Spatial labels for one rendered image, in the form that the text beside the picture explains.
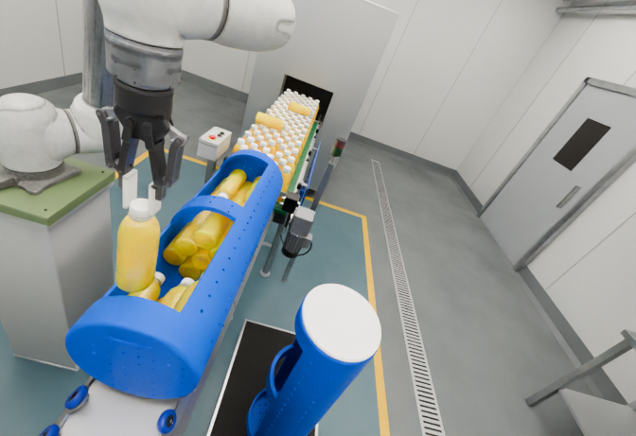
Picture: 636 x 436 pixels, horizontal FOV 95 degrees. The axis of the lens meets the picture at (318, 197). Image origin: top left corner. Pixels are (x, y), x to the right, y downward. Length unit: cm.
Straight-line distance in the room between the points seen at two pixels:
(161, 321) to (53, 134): 77
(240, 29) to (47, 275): 122
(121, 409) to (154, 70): 77
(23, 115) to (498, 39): 571
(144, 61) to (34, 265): 113
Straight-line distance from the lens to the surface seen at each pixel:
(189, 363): 72
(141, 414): 95
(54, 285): 152
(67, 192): 132
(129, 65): 47
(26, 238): 139
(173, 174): 54
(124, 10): 44
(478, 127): 620
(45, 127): 125
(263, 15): 51
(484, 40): 585
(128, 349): 75
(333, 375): 104
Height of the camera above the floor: 182
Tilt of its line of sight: 31 degrees down
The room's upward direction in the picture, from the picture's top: 22 degrees clockwise
